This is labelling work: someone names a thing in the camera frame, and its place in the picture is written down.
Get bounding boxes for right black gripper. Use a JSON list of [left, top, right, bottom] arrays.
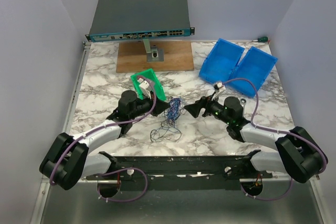
[[184, 92, 232, 125]]

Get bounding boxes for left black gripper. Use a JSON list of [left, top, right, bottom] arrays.
[[129, 91, 171, 120]]

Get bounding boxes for blue cable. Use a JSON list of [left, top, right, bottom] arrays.
[[164, 97, 184, 127]]

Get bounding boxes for black cable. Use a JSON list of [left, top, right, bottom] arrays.
[[149, 119, 183, 143]]

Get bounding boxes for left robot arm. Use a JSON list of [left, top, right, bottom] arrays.
[[39, 90, 170, 190]]

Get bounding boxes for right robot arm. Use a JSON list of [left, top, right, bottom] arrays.
[[184, 96, 328, 183]]

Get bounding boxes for green plastic bin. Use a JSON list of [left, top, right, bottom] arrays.
[[131, 69, 166, 101]]

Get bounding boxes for silver ratchet wrench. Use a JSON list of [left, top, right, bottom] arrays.
[[240, 98, 247, 108]]

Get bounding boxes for left blue plastic bin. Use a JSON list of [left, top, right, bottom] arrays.
[[198, 38, 245, 83]]

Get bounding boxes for blue plastic bin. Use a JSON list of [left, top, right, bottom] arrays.
[[228, 47, 278, 97], [198, 38, 245, 83]]

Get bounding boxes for wooden base board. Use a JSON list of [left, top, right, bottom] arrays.
[[116, 40, 194, 73]]

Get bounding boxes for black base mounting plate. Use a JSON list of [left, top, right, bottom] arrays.
[[87, 151, 272, 191]]

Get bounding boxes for right blue plastic bin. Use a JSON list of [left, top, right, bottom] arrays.
[[228, 47, 278, 97]]

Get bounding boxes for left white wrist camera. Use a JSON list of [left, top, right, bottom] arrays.
[[137, 76, 155, 98]]

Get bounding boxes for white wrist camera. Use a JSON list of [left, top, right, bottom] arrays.
[[212, 81, 226, 100], [137, 76, 155, 98]]

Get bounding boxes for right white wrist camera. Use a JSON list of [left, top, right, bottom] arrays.
[[212, 81, 226, 100]]

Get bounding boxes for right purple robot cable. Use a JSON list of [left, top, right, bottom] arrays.
[[217, 77, 329, 201]]

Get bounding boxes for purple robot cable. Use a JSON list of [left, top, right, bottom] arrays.
[[217, 77, 329, 201], [49, 76, 158, 204]]

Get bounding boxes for grey metal stand bracket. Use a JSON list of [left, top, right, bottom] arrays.
[[143, 39, 164, 62]]

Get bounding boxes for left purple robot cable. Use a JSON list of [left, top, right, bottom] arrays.
[[49, 76, 158, 204]]

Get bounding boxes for grey network switch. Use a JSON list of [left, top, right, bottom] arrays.
[[86, 0, 195, 42]]

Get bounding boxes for aluminium frame rail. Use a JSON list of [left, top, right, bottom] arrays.
[[41, 174, 320, 183]]

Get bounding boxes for green handled screwdriver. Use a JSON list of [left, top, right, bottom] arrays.
[[252, 36, 270, 43]]

